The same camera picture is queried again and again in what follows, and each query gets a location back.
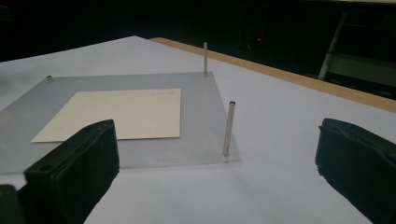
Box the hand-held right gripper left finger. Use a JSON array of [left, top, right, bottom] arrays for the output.
[[17, 119, 120, 224]]

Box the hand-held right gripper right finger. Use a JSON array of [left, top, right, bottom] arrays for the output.
[[315, 118, 396, 224]]

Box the painting postcard with cream back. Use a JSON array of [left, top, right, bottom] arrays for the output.
[[31, 88, 182, 144]]

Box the clear acrylic frame panel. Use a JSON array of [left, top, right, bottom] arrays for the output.
[[0, 72, 242, 175]]

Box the wooden board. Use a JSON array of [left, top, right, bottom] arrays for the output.
[[149, 36, 396, 114]]

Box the white metal table frame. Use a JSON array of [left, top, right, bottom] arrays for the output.
[[317, 11, 396, 94]]

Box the tall metal post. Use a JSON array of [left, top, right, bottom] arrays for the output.
[[221, 100, 236, 158], [203, 41, 209, 77]]

